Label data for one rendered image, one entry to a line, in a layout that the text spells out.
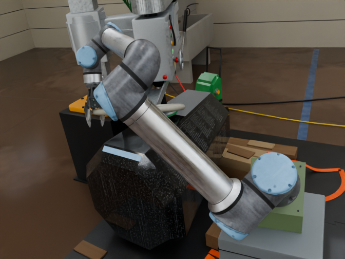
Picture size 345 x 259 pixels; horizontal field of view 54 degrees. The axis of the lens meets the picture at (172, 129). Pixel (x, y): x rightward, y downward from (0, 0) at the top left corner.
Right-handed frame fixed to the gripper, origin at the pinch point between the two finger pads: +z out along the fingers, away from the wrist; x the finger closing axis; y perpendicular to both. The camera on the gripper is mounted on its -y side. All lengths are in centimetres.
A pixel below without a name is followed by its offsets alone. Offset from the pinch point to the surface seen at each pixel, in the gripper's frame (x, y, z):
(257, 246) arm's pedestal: 50, 64, 49
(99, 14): 24, -101, -80
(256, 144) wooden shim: 170, -105, 39
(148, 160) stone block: 33.6, -23.4, 26.1
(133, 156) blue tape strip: 26.1, -29.8, 23.6
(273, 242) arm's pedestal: 56, 66, 48
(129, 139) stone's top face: 28, -47, 15
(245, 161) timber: 136, -73, 46
